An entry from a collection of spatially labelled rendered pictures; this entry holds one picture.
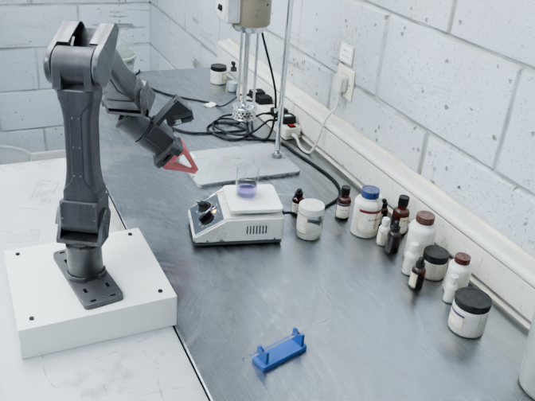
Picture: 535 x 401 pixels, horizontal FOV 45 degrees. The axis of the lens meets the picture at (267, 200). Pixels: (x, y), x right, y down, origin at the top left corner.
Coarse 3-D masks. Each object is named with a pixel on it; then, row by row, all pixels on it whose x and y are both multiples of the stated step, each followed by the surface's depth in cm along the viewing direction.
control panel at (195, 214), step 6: (210, 198) 148; (216, 198) 147; (216, 204) 145; (192, 210) 148; (210, 210) 144; (216, 210) 143; (192, 216) 145; (198, 216) 144; (216, 216) 141; (222, 216) 140; (198, 222) 142; (216, 222) 139; (198, 228) 140; (204, 228) 139
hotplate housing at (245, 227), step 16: (224, 208) 142; (192, 224) 143; (224, 224) 138; (240, 224) 139; (256, 224) 140; (272, 224) 141; (208, 240) 140; (224, 240) 140; (240, 240) 141; (256, 240) 142; (272, 240) 143
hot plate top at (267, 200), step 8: (224, 192) 145; (232, 192) 145; (264, 192) 146; (272, 192) 147; (232, 200) 142; (240, 200) 142; (248, 200) 142; (256, 200) 142; (264, 200) 143; (272, 200) 143; (232, 208) 138; (240, 208) 139; (248, 208) 139; (256, 208) 139; (264, 208) 139; (272, 208) 140; (280, 208) 140
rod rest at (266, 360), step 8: (296, 328) 113; (296, 336) 113; (304, 336) 112; (280, 344) 113; (288, 344) 113; (296, 344) 113; (304, 344) 114; (264, 352) 107; (272, 352) 111; (280, 352) 111; (288, 352) 111; (296, 352) 112; (256, 360) 109; (264, 360) 108; (272, 360) 109; (280, 360) 110; (264, 368) 108
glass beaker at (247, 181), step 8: (248, 160) 143; (240, 168) 143; (248, 168) 144; (256, 168) 143; (240, 176) 140; (248, 176) 139; (256, 176) 140; (240, 184) 141; (248, 184) 140; (256, 184) 142; (240, 192) 141; (248, 192) 141; (256, 192) 143
